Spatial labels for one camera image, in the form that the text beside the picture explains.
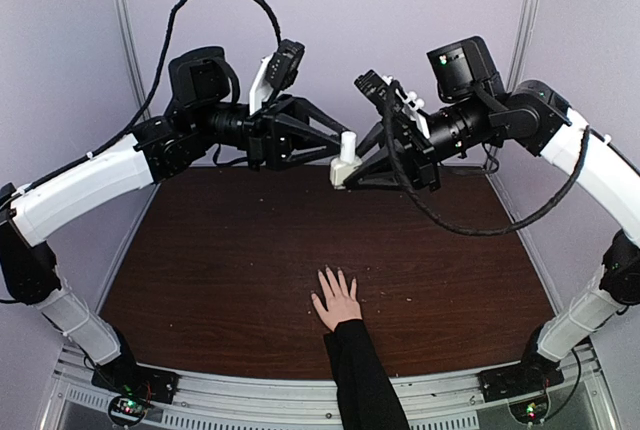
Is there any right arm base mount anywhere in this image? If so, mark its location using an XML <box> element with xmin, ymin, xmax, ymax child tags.
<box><xmin>478</xmin><ymin>363</ymin><xmax>564</xmax><ymax>426</ymax></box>

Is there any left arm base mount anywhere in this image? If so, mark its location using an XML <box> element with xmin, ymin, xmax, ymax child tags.
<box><xmin>91</xmin><ymin>364</ymin><xmax>179</xmax><ymax>428</ymax></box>

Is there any black sleeved forearm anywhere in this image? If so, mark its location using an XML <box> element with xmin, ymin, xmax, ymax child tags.
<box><xmin>324</xmin><ymin>319</ymin><xmax>409</xmax><ymax>430</ymax></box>

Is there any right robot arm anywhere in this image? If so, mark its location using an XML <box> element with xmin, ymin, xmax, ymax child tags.
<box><xmin>330</xmin><ymin>36</ymin><xmax>639</xmax><ymax>392</ymax></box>

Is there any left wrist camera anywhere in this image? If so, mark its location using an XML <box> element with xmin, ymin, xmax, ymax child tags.
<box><xmin>248</xmin><ymin>39</ymin><xmax>305</xmax><ymax>116</ymax></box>

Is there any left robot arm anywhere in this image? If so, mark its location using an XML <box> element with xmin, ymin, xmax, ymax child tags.
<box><xmin>1</xmin><ymin>40</ymin><xmax>344</xmax><ymax>394</ymax></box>

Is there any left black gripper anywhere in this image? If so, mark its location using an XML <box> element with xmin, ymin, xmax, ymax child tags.
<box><xmin>192</xmin><ymin>91</ymin><xmax>351</xmax><ymax>170</ymax></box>

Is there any white nail polish bottle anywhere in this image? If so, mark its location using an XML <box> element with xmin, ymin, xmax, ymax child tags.
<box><xmin>329</xmin><ymin>156</ymin><xmax>362</xmax><ymax>190</ymax></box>

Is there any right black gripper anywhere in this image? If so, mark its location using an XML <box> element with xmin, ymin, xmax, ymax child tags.
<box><xmin>338</xmin><ymin>90</ymin><xmax>495</xmax><ymax>192</ymax></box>

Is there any left aluminium corner post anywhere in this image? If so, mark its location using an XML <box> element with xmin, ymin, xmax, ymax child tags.
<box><xmin>113</xmin><ymin>0</ymin><xmax>146</xmax><ymax>106</ymax></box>

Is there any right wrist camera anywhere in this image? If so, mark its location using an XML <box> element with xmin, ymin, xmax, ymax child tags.
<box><xmin>353</xmin><ymin>68</ymin><xmax>430</xmax><ymax>139</ymax></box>

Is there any right aluminium corner post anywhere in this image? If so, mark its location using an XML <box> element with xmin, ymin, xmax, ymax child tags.
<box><xmin>507</xmin><ymin>0</ymin><xmax>540</xmax><ymax>91</ymax></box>

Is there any person's hand on table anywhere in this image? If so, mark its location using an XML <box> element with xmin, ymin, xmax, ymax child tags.
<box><xmin>311</xmin><ymin>267</ymin><xmax>363</xmax><ymax>332</ymax></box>

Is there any aluminium corner post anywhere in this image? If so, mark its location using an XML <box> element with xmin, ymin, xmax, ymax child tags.
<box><xmin>113</xmin><ymin>0</ymin><xmax>146</xmax><ymax>106</ymax></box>
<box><xmin>507</xmin><ymin>0</ymin><xmax>540</xmax><ymax>91</ymax></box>

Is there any white nail polish cap brush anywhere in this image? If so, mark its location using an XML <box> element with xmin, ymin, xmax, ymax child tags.
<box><xmin>340</xmin><ymin>131</ymin><xmax>357</xmax><ymax>164</ymax></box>

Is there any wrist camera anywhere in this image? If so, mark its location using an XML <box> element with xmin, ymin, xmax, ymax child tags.
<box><xmin>248</xmin><ymin>39</ymin><xmax>305</xmax><ymax>116</ymax></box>
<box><xmin>353</xmin><ymin>68</ymin><xmax>430</xmax><ymax>139</ymax></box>

